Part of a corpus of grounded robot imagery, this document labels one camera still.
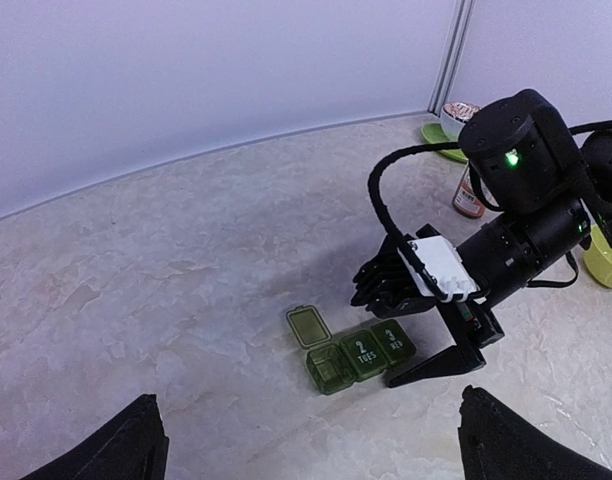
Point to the right aluminium frame post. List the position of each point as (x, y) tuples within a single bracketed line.
[(457, 34)]

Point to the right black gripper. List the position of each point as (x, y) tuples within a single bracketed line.
[(384, 287)]

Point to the green saucer plate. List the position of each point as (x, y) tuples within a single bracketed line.
[(433, 133)]

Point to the red patterned white bowl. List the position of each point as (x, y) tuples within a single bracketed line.
[(454, 116)]

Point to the orange grey-capped supplement bottle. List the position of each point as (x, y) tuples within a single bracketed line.
[(464, 199)]

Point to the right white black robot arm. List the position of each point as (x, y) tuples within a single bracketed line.
[(548, 184)]

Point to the green weekly pill organizer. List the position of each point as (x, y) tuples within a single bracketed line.
[(337, 362)]

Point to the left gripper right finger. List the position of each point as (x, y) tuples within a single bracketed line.
[(497, 443)]

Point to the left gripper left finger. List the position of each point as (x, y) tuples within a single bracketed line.
[(132, 445)]

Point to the lime green bowl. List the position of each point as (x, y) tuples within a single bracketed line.
[(598, 258)]

